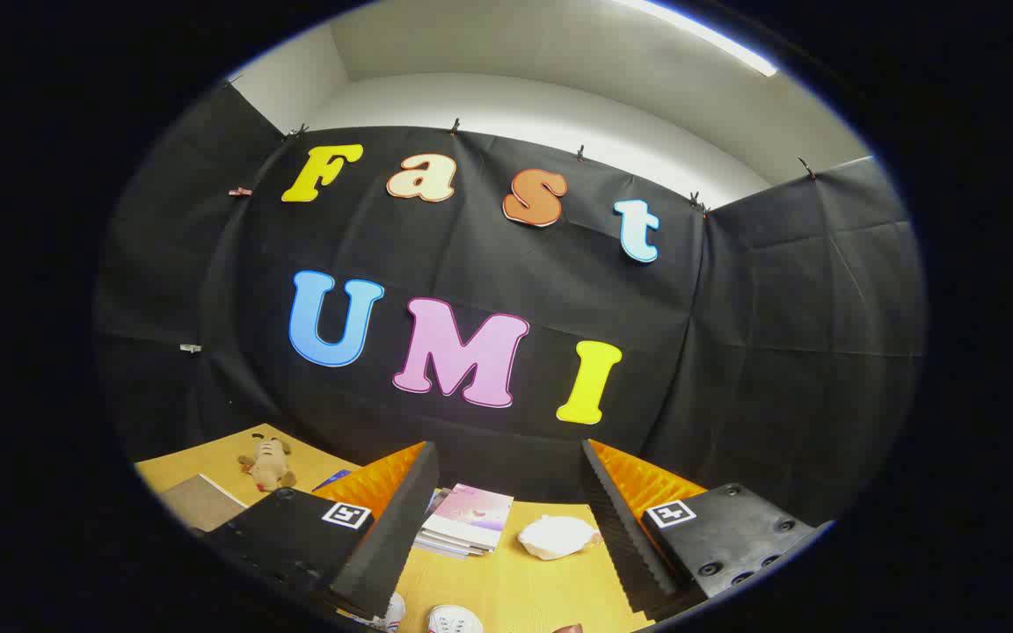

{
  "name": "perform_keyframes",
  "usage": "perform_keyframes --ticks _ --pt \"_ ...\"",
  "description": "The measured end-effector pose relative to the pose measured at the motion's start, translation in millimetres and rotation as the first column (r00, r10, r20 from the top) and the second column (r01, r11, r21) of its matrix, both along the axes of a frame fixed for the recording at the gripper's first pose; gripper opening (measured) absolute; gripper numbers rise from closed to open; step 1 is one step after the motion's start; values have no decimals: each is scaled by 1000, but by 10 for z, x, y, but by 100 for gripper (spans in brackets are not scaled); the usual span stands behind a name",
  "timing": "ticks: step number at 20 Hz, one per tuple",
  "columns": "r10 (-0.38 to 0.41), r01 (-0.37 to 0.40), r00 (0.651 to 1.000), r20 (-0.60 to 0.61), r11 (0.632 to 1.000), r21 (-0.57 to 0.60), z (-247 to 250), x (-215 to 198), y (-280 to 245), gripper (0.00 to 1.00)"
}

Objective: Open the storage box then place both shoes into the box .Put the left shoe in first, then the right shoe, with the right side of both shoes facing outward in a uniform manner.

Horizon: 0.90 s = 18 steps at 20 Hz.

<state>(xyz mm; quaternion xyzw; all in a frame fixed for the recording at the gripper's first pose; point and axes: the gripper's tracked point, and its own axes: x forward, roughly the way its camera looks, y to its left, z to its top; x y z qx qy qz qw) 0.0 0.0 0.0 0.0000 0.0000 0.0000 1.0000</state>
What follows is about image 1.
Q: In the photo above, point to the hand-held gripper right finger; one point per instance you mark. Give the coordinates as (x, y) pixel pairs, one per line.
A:
(616, 527)

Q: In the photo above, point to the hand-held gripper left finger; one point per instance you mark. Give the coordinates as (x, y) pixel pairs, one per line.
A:
(401, 527)

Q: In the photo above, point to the white canvas shoe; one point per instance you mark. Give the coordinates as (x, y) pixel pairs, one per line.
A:
(454, 620)
(392, 614)

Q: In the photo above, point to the beige fabric storage box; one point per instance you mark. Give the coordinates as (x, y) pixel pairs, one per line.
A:
(200, 503)

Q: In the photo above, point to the pale blue book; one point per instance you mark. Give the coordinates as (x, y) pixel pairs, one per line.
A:
(437, 499)

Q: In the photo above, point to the white book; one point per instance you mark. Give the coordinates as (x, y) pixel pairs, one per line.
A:
(454, 544)

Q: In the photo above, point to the white plush toy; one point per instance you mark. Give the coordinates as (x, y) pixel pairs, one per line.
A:
(557, 536)

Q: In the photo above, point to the pink cover book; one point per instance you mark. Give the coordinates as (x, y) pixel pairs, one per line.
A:
(471, 517)

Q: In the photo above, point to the dark blue book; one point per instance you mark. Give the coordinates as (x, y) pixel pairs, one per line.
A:
(332, 479)

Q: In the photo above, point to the tan plush dog toy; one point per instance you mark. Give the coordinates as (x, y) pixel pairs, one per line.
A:
(267, 464)

